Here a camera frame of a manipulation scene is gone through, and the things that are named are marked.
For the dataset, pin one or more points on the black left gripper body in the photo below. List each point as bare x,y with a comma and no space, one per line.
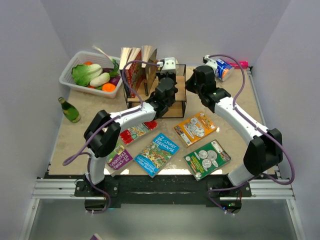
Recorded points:
173,101

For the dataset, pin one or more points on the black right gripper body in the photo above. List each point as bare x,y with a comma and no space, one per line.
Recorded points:
191,85

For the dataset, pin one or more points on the red back cover book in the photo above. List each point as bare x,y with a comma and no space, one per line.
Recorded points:
133,71

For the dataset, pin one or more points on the dark brown cover book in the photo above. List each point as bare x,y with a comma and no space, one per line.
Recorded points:
148,71

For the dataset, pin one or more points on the black floral cover book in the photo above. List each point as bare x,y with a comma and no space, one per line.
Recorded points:
124,58

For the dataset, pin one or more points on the blue 26-storey treehouse book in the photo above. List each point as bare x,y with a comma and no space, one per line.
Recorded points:
156,154

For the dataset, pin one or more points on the green back cover book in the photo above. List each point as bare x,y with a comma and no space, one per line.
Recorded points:
207,159

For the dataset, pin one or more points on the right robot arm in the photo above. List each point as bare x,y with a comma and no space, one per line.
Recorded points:
263,145

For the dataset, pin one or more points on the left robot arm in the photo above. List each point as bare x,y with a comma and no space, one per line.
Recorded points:
103,132

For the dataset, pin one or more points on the orange back cover book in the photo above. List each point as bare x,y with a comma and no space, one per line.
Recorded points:
195,128

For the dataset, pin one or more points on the pink box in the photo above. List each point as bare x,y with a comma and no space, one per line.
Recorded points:
243,64

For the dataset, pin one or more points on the purple toy eggplant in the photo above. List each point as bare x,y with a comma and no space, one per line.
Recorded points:
115,80

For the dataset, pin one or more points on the red treehouse book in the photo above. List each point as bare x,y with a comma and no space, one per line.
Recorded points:
136,132

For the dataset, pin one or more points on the orange toy carrot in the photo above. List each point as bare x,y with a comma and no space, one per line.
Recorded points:
108,87

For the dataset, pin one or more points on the white toy radish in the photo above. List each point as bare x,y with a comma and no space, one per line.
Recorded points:
100,80

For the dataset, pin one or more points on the purple 117-storey treehouse book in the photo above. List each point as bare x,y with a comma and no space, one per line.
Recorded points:
118,160

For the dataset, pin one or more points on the white plastic basket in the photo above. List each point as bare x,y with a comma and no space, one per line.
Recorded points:
109,64

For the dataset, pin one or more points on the toy cabbage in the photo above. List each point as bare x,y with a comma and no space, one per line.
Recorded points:
82,74

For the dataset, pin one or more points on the green glass bottle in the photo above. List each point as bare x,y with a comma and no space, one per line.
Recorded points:
69,111

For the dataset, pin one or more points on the wood and wire shelf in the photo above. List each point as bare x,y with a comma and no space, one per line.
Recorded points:
177,110

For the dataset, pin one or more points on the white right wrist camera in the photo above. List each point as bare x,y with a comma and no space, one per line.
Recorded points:
210,62

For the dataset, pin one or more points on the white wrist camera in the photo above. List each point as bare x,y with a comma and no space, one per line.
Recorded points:
210,62
162,71

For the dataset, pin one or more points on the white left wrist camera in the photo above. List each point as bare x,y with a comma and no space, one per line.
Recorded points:
162,71

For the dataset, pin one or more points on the black front frame bar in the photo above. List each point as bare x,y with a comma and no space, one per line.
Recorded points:
163,190

